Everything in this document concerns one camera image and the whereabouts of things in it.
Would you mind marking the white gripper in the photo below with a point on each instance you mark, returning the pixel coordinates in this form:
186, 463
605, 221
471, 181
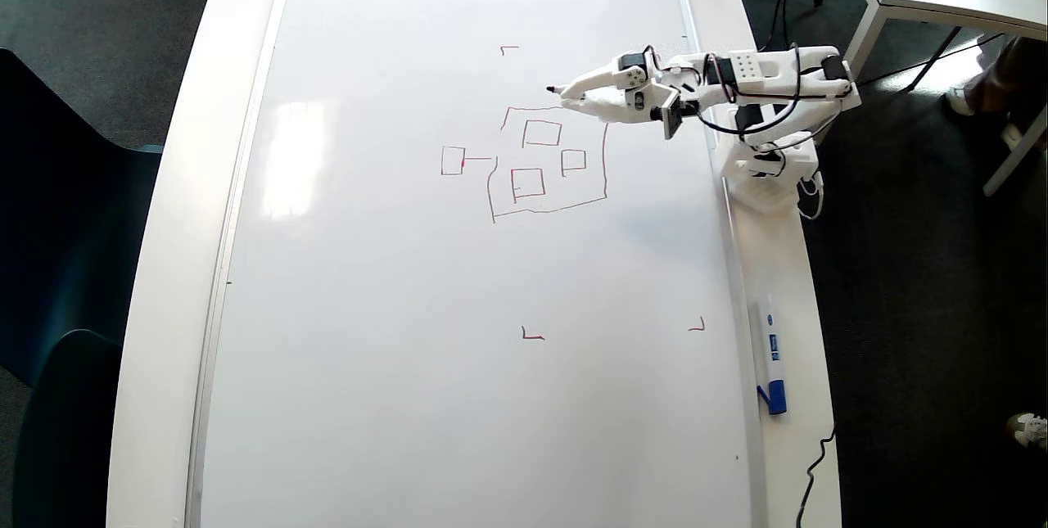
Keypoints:
620, 88

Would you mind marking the dark teal chair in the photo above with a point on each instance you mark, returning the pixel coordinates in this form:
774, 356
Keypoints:
57, 225

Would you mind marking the white whiteboard with aluminium frame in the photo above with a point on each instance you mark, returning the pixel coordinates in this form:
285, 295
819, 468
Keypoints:
368, 307

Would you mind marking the blue white marker pen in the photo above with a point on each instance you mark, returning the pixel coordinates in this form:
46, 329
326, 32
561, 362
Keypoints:
770, 348

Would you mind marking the white shoe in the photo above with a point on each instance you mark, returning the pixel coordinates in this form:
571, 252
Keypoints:
1029, 428

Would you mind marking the small square wrist camera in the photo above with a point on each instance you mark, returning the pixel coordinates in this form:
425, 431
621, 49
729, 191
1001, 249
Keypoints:
671, 115

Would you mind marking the person leg dark trousers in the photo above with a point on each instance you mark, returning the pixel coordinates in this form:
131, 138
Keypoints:
1007, 74

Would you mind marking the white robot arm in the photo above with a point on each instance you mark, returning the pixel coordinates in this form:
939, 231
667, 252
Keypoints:
770, 74

